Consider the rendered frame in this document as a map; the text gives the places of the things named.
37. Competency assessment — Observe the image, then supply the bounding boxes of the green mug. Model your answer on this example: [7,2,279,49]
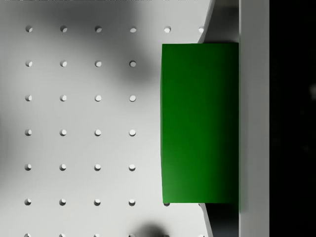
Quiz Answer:
[159,43,240,204]

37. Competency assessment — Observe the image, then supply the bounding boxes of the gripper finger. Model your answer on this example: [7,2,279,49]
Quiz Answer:
[197,0,240,44]
[199,202,240,237]

